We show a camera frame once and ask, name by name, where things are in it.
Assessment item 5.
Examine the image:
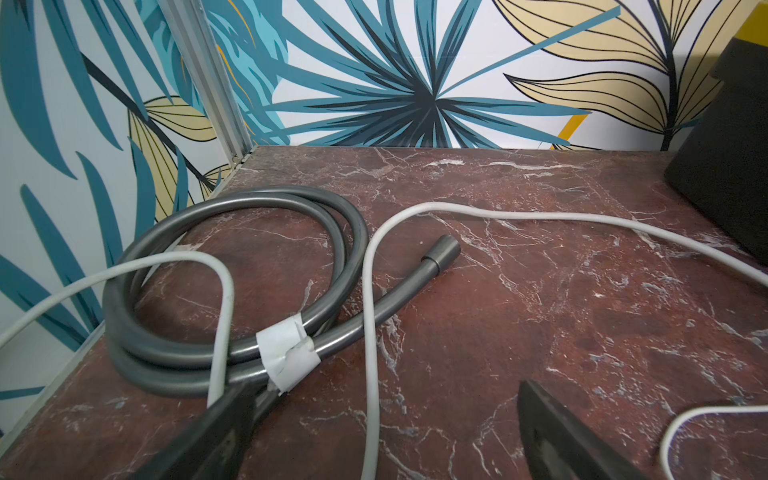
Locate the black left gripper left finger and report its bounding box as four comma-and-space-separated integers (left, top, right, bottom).
131, 383, 258, 479

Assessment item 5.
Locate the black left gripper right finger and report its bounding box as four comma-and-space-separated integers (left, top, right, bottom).
517, 380, 644, 479

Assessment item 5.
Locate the yellow black toolbox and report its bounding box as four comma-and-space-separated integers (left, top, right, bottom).
665, 1, 767, 265

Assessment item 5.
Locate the coiled grey shower hose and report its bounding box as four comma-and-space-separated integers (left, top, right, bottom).
101, 184, 462, 398

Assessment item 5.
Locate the white charging cable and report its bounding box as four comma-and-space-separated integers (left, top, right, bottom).
658, 404, 768, 480

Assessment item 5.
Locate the white power strip cord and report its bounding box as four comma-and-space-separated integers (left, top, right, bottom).
0, 201, 768, 480

